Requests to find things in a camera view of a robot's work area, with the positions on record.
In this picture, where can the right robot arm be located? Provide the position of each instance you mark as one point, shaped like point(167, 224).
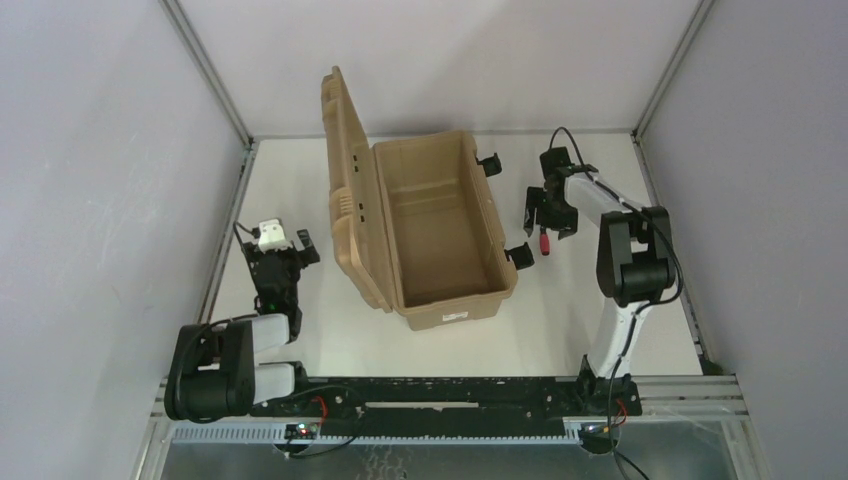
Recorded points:
point(635, 265)

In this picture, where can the tan plastic storage bin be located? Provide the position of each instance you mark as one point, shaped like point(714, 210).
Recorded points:
point(413, 221)

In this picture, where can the small green circuit board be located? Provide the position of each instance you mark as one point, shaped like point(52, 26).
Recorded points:
point(301, 431)

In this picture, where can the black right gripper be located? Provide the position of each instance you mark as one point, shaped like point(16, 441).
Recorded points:
point(553, 205)

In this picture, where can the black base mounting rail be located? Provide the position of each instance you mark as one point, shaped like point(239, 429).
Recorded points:
point(453, 407)

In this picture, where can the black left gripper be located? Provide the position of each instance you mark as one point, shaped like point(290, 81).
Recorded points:
point(277, 258)

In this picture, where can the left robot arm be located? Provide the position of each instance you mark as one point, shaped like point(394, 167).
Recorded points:
point(214, 373)

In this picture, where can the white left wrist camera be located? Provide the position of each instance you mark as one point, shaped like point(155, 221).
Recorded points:
point(272, 236)

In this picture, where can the black bin latch front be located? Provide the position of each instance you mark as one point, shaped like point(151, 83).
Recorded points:
point(520, 256)

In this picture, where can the black bin latch rear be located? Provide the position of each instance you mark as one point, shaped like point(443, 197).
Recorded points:
point(491, 165)

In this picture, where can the black bin latch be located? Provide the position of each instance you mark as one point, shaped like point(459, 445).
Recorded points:
point(520, 256)
point(491, 165)

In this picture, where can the red handled black screwdriver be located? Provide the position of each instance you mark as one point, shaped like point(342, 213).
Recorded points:
point(544, 242)

